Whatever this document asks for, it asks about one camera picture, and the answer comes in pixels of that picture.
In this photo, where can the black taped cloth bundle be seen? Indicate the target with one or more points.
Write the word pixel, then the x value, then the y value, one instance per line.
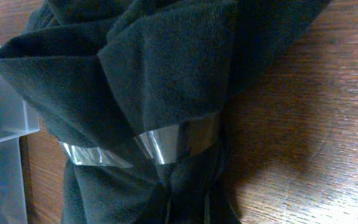
pixel 133 92

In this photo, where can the clear plastic storage bin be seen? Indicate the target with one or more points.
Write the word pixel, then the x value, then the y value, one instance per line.
pixel 17 119

